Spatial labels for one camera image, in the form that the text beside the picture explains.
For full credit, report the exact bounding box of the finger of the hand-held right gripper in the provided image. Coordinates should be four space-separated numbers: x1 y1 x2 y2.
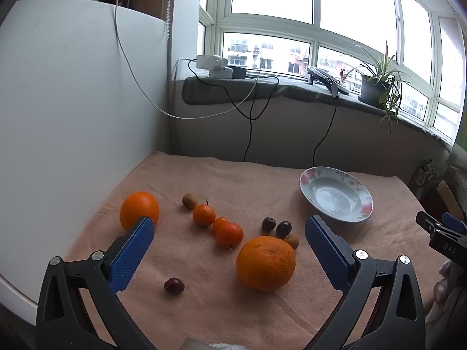
441 211 467 233
416 211 447 236

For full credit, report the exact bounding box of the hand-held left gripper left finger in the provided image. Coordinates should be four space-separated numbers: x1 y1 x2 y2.
35 216 157 350

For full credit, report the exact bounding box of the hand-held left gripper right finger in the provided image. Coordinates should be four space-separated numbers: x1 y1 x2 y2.
304 215 427 350

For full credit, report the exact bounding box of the large orange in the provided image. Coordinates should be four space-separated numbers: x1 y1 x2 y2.
120 191 160 231
236 236 296 292

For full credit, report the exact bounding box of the floral white plate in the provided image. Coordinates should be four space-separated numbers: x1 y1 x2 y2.
299 167 374 223

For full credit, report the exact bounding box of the mandarin orange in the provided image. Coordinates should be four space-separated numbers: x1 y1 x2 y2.
215 222 244 251

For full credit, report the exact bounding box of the person's right hand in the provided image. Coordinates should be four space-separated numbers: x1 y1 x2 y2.
426 259 464 325

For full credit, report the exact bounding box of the cardboard box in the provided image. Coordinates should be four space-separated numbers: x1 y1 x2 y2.
436 180 463 220

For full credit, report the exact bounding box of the green packet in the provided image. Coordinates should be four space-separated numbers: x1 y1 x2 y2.
412 160 438 191

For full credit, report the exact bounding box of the small mandarin with stem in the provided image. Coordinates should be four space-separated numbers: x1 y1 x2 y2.
192 200 217 227

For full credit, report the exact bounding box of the pink towel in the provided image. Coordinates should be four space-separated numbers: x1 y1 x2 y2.
64 151 449 350

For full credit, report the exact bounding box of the potted spider plant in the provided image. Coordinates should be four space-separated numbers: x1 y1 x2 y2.
345 40 412 136

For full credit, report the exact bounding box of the white panel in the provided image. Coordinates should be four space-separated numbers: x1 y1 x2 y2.
0 0 173 323

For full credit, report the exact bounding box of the black folding stand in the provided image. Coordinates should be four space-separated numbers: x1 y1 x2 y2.
306 66 351 95

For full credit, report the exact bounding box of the thin black cable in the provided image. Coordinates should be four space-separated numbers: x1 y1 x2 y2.
312 95 338 169

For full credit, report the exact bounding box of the looped black cable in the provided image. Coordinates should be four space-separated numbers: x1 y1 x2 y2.
188 57 280 163

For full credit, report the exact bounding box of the white cable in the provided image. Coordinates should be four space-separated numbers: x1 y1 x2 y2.
114 0 263 120

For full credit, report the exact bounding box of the white window frame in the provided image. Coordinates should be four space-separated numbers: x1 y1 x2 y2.
199 0 467 146

